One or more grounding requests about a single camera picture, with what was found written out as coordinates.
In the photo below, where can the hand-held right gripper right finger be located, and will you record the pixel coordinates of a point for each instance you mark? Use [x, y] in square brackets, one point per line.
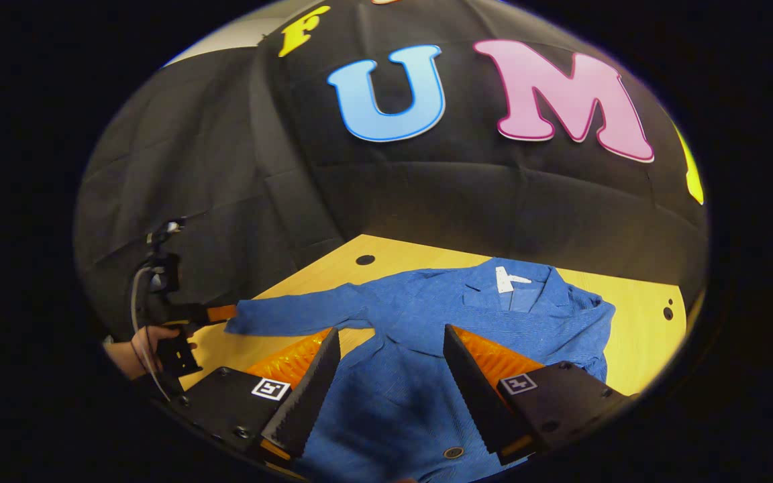
[470, 392]

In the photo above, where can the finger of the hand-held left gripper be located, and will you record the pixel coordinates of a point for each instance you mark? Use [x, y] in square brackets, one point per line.
[220, 313]

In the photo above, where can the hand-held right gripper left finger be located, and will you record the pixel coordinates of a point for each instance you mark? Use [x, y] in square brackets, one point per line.
[306, 402]

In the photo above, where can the blue knitted cardigan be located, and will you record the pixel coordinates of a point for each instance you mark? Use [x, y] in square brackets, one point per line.
[413, 322]

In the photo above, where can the black backdrop cloth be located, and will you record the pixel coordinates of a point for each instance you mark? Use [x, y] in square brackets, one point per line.
[427, 188]

